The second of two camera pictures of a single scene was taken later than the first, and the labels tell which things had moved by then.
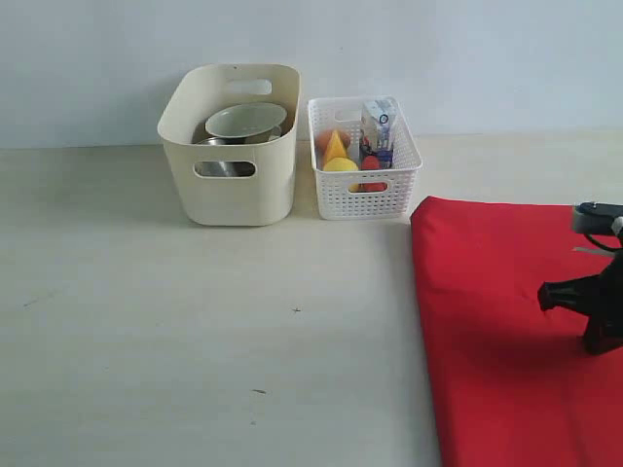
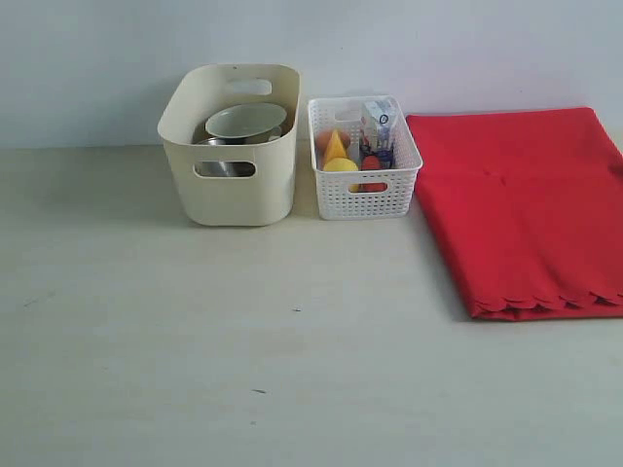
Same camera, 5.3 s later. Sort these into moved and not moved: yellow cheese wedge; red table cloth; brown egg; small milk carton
Moved: red table cloth
Not moved: small milk carton; yellow cheese wedge; brown egg
